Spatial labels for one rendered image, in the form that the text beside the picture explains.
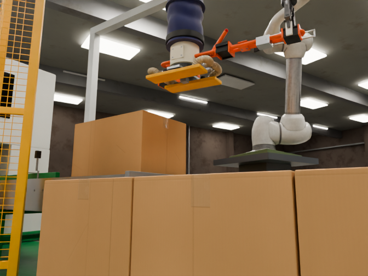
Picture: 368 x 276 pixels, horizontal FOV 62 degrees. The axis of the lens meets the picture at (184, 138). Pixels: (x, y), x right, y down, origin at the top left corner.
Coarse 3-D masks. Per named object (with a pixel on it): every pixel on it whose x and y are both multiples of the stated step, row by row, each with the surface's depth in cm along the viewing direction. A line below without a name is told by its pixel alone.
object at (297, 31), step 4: (284, 28) 148; (292, 28) 146; (296, 28) 146; (284, 32) 148; (292, 32) 146; (296, 32) 145; (300, 32) 145; (284, 36) 147; (288, 36) 146; (292, 36) 146; (296, 36) 146; (300, 36) 146; (284, 40) 150; (288, 40) 150; (292, 40) 149; (296, 40) 149; (300, 40) 149
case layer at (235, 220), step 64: (64, 192) 94; (128, 192) 79; (192, 192) 68; (256, 192) 59; (320, 192) 53; (64, 256) 89; (128, 256) 75; (192, 256) 65; (256, 256) 58; (320, 256) 51
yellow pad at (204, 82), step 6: (204, 78) 176; (210, 78) 174; (216, 78) 174; (174, 84) 186; (180, 84) 183; (186, 84) 181; (192, 84) 181; (198, 84) 181; (204, 84) 181; (210, 84) 181; (216, 84) 181; (168, 90) 192; (174, 90) 192; (180, 90) 192; (186, 90) 192
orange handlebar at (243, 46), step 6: (300, 30) 145; (270, 36) 152; (276, 36) 150; (240, 42) 160; (246, 42) 158; (252, 42) 156; (276, 42) 155; (234, 48) 162; (240, 48) 161; (246, 48) 160; (198, 54) 171; (204, 54) 170; (210, 54) 169; (162, 66) 185; (168, 66) 186
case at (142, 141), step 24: (96, 120) 186; (120, 120) 174; (144, 120) 165; (168, 120) 182; (96, 144) 183; (120, 144) 170; (144, 144) 163; (168, 144) 179; (72, 168) 193; (96, 168) 180; (120, 168) 168; (144, 168) 161; (168, 168) 177
